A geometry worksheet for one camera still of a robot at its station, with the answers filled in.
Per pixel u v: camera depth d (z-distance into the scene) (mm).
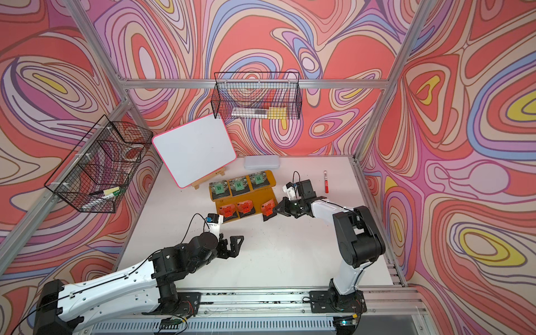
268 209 933
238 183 905
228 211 959
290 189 883
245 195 881
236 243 667
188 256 548
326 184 1078
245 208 982
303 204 745
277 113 822
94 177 732
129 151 868
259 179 911
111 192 719
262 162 1190
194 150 984
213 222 651
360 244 483
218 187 885
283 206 822
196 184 1046
